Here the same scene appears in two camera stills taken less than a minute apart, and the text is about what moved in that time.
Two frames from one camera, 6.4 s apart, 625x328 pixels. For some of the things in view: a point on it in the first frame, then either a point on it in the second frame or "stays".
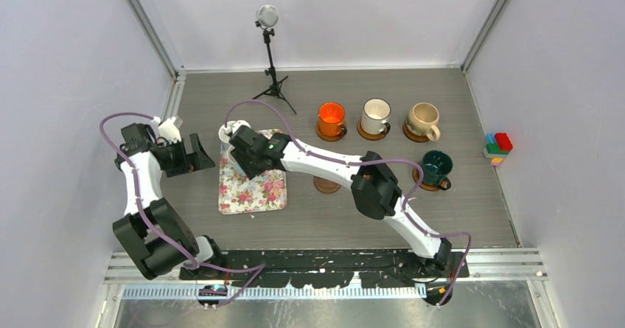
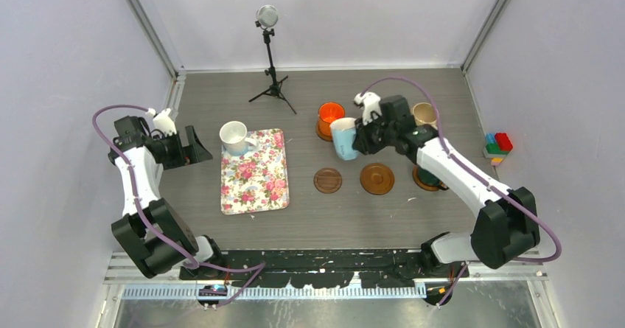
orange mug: [331, 121] stays
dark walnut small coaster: [325, 186] stays
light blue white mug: [228, 162] -> [343, 130]
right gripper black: [250, 170] -> [361, 142]
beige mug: [422, 119] stays
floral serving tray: [238, 194] stays
